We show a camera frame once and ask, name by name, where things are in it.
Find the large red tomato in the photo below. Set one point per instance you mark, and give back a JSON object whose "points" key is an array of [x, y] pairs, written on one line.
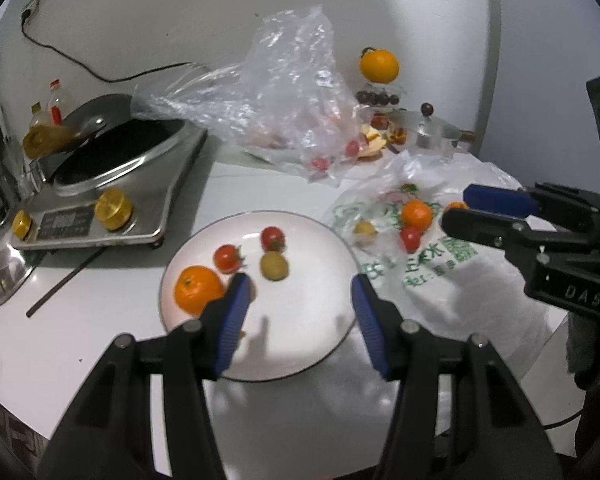
{"points": [[273, 239]]}

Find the red cap sauce bottle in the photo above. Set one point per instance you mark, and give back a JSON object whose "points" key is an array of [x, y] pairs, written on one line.
{"points": [[56, 102]]}

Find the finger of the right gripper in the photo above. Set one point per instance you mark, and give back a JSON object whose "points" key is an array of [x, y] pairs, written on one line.
{"points": [[510, 203], [483, 228]]}

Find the clear plastic bag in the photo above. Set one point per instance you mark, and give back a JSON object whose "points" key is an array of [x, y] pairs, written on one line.
{"points": [[285, 103]]}

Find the black chopstick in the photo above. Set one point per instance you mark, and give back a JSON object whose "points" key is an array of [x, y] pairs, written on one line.
{"points": [[64, 281]]}

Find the steel induction cooker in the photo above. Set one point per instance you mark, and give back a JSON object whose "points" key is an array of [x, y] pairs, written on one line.
{"points": [[115, 190]]}

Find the orange peel pieces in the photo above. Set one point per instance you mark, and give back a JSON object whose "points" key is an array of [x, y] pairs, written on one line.
{"points": [[375, 142]]}

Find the steel pot lid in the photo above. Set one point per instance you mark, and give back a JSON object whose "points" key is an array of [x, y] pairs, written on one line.
{"points": [[15, 267]]}

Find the orange on top of box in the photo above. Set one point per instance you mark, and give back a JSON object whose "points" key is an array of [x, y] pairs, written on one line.
{"points": [[379, 66]]}

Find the clear condiment bottle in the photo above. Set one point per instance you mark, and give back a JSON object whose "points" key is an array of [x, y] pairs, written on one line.
{"points": [[40, 116]]}

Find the white plate dark rim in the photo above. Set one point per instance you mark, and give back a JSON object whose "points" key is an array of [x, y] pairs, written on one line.
{"points": [[293, 324]]}

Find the orange mandarin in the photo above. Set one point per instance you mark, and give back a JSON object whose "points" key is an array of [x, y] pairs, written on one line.
{"points": [[456, 205], [196, 287], [417, 214]]}

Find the printed white plastic bag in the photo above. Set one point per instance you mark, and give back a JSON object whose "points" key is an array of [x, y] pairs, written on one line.
{"points": [[452, 287]]}

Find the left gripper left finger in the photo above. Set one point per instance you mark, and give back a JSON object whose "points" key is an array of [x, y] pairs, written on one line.
{"points": [[198, 350]]}

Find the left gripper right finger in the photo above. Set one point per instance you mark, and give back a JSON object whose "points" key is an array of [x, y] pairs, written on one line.
{"points": [[402, 351]]}

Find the clear box of dates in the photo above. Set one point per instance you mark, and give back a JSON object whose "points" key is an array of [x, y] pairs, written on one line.
{"points": [[379, 95]]}

